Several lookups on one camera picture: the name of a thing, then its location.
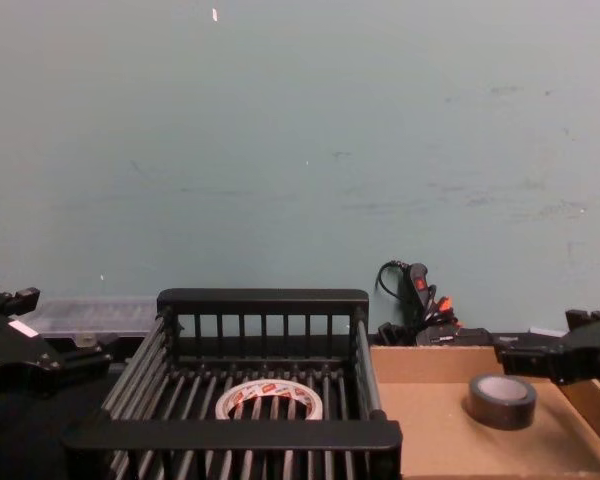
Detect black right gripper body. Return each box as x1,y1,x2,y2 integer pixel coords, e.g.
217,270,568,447
559,319,600,387

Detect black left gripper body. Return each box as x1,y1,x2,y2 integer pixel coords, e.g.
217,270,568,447
0,305,61,399

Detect silver tape roll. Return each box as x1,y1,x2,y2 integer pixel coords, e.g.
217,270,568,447
466,373,538,432

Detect white tape roll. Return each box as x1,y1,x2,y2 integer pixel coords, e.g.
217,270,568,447
214,380,324,422

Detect clear plastic case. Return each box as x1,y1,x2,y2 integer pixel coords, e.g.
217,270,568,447
15,298,159,342

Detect shallow brown cardboard tray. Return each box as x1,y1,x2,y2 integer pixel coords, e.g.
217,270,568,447
368,344,600,480

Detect black rack with steel bars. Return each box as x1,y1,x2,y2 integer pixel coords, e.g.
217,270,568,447
61,287,404,480

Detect black corded tool orange parts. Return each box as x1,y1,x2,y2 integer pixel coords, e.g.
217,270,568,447
376,259,496,348

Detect plain pale wall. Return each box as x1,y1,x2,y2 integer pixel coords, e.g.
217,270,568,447
0,0,600,335

